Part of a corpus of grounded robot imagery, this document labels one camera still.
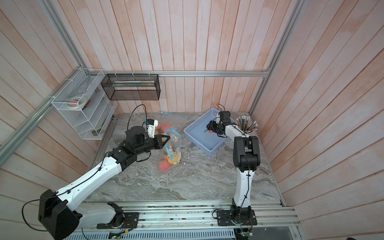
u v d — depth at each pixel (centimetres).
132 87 106
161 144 66
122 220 71
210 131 98
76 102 73
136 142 58
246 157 57
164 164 86
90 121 78
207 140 101
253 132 92
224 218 73
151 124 67
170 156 70
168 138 74
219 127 90
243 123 99
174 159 84
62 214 38
